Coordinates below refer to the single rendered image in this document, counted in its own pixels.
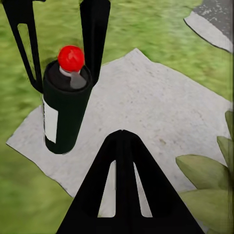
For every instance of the insectifuge atomizer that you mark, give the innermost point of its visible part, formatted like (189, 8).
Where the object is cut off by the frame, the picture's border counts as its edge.
(67, 85)

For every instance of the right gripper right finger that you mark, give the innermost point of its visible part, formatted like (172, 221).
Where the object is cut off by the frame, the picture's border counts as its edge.
(170, 214)

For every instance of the pot plant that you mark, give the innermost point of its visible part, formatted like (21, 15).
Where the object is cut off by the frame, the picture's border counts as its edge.
(212, 204)

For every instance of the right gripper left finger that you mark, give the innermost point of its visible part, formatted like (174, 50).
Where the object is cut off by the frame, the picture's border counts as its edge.
(82, 217)

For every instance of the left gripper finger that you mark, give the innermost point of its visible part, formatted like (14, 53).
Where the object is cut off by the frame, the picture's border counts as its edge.
(94, 20)
(21, 11)

